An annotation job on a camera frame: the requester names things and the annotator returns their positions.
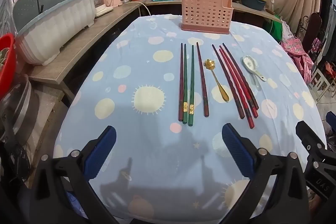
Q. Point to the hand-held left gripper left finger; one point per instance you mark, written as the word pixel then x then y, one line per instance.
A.
pixel 101 150

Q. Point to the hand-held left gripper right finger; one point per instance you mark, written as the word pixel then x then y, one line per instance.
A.
pixel 237 150

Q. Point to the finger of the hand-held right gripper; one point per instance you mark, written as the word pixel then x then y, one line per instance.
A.
pixel 331 121
pixel 308 136

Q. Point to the dark red chopstick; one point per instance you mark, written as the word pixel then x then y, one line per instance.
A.
pixel 202 82
pixel 181 82

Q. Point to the pink perforated utensil holder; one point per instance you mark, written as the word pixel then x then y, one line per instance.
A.
pixel 206 11

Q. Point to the gold flower spoon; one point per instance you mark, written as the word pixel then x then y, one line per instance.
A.
pixel 219 83

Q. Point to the pink floral cloth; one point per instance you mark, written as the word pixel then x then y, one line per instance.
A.
pixel 296 53

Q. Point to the blue dotted tablecloth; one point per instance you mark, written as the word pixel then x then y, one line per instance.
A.
pixel 147 77

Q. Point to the white ceramic spoon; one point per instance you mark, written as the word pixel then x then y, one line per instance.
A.
pixel 249 64

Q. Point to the dark wooden chair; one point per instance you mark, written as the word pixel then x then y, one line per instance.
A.
pixel 313 27

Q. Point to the green cloth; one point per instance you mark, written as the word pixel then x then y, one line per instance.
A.
pixel 273 31

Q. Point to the grey wooden shelf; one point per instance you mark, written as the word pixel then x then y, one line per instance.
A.
pixel 92 35

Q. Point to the red plastic basin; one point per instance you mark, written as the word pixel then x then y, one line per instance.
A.
pixel 9 66

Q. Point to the white dish box blue lid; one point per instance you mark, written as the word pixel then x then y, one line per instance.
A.
pixel 57 27

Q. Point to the blue bowl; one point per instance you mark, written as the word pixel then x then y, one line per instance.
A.
pixel 253 5

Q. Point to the brown wooden counter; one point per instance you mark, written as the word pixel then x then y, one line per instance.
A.
pixel 244 10

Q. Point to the clear white kitchen appliance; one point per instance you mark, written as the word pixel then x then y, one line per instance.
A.
pixel 98 1

